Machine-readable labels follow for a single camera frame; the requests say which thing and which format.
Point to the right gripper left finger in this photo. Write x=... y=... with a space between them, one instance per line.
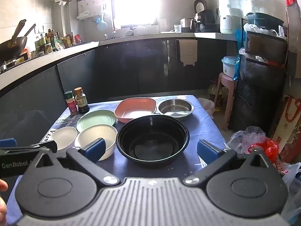
x=85 y=160

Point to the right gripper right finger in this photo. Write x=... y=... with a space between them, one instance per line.
x=217 y=161

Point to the ribbed white bowl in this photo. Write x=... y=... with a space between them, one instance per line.
x=107 y=132

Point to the large black plastic bowl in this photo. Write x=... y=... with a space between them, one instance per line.
x=152 y=140

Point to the person's left hand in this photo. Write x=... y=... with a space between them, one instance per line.
x=3 y=206

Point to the blue printed tablecloth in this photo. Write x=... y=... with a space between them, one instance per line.
x=199 y=124

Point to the small white bowl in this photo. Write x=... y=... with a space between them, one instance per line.
x=64 y=138

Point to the green round plate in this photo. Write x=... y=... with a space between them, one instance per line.
x=95 y=118

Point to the dark sauce bottle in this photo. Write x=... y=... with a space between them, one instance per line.
x=81 y=100

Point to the red spice jar green lid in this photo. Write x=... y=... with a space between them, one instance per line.
x=70 y=100

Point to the red plastic bag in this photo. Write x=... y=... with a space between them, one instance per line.
x=268 y=146

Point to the stainless steel bowl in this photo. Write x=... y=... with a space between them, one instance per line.
x=176 y=108

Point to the pink rectangular dish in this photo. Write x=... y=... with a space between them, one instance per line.
x=132 y=108

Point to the black storage rack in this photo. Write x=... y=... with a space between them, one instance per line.
x=261 y=76

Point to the red patterned paper bag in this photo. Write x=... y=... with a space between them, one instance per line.
x=287 y=133

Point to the small white rice cooker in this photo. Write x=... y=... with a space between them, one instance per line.
x=231 y=66

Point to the white hanging bin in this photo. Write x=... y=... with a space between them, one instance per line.
x=188 y=52

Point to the black wok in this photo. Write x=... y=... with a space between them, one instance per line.
x=12 y=48

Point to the black coffee maker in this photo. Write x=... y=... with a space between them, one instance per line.
x=204 y=20

